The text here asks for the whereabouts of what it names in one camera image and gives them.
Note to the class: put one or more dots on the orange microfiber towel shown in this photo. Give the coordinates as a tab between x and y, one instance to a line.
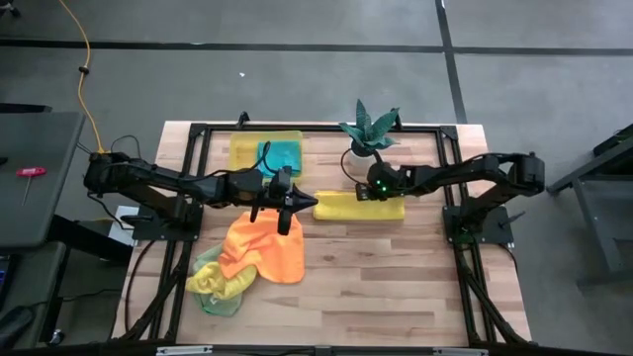
267	252

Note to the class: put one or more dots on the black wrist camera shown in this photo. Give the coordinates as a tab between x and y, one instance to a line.
285	225
362	193

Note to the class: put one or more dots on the white paper sheet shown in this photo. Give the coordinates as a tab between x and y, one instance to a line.
118	232

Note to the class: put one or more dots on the dark low table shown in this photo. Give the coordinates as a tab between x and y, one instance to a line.
29	277

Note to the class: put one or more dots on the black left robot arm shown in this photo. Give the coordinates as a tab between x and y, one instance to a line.
148	178

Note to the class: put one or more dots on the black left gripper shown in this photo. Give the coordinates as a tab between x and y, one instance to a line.
277	190

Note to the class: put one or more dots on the blue microfiber towel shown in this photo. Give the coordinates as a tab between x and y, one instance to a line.
282	158

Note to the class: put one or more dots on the grey side table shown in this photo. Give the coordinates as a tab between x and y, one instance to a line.
39	173

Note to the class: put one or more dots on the silver metal bracket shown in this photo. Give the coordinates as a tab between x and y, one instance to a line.
183	350
460	351

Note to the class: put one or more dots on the yellow translucent plastic bin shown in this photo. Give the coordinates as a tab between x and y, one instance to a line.
242	148

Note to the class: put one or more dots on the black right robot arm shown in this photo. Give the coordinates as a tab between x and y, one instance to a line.
460	173

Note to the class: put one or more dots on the yellow microfiber towel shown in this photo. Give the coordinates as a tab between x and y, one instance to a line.
212	284
356	207

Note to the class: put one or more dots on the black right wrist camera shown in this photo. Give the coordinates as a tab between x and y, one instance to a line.
362	193

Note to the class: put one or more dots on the grey metal bench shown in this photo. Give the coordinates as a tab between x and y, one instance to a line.
596	227

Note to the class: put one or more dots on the green snake plant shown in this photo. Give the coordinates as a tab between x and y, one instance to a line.
368	131

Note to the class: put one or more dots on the green microfiber towel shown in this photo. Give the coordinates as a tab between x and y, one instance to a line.
220	306

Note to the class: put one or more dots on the white round plant pot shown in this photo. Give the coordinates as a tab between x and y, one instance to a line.
358	163

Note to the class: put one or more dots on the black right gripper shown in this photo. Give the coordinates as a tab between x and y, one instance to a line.
388	180

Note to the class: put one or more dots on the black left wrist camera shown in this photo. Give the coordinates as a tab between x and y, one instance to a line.
285	225

